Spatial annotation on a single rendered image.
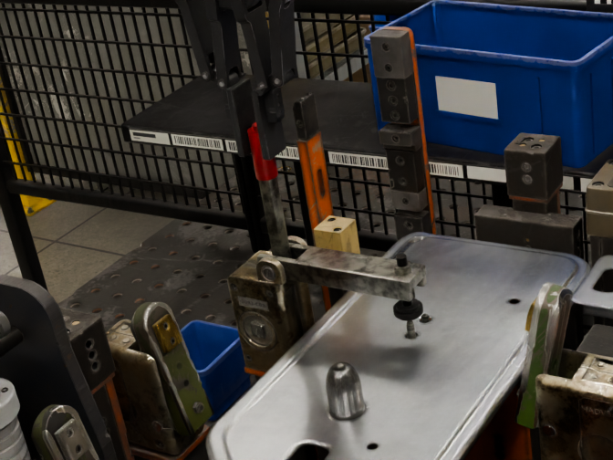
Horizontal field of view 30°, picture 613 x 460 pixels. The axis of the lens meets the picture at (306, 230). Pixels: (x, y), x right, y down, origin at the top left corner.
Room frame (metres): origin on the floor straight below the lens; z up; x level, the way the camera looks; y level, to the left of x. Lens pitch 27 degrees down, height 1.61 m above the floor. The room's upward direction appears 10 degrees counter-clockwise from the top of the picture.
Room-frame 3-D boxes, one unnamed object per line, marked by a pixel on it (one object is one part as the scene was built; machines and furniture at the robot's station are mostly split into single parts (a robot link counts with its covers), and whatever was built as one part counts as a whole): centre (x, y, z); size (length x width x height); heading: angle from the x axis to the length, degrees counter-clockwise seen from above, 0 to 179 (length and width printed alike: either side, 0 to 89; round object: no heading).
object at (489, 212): (1.15, -0.25, 0.85); 0.12 x 0.03 x 0.30; 54
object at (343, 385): (0.84, -0.01, 1.02); 0.03 x 0.03 x 0.07
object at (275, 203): (1.03, 0.03, 1.13); 0.04 x 0.02 x 0.16; 144
